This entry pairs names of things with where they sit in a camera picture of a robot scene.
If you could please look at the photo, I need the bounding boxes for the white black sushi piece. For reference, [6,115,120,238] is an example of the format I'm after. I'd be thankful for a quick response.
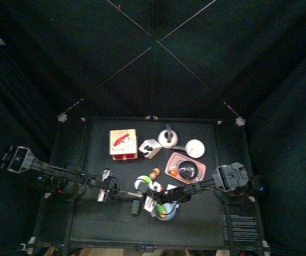
[149,181,164,194]

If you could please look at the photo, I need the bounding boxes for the green orange toy food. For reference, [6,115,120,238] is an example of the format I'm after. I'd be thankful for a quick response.
[155,203,168,218]

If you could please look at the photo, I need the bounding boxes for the light blue bowl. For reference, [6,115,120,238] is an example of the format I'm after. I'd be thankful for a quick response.
[151,201,181,222]

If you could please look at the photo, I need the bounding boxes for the brown orange wooden peg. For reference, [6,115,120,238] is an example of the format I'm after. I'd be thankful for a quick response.
[148,167,161,181]

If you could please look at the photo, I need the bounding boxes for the black round bowl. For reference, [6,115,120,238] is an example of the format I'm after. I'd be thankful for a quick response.
[177,160,199,181]

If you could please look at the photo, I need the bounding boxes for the pink rectangular tray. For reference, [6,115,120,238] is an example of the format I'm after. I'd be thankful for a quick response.
[164,152,208,185]

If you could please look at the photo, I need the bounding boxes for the white cube with black marks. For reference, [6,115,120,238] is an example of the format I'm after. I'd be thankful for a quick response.
[139,138,164,160]

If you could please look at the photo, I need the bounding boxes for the white round ladle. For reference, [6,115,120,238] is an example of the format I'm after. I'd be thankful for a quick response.
[172,138,207,159]

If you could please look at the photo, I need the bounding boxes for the red snack box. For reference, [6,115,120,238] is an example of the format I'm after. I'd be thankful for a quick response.
[108,128,140,162]

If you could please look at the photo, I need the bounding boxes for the white toy kettle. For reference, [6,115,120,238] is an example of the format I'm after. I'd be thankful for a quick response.
[157,124,180,149]

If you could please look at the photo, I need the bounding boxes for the thin diagonal brace string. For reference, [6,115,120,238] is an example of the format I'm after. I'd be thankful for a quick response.
[63,0,219,114]
[65,0,246,118]

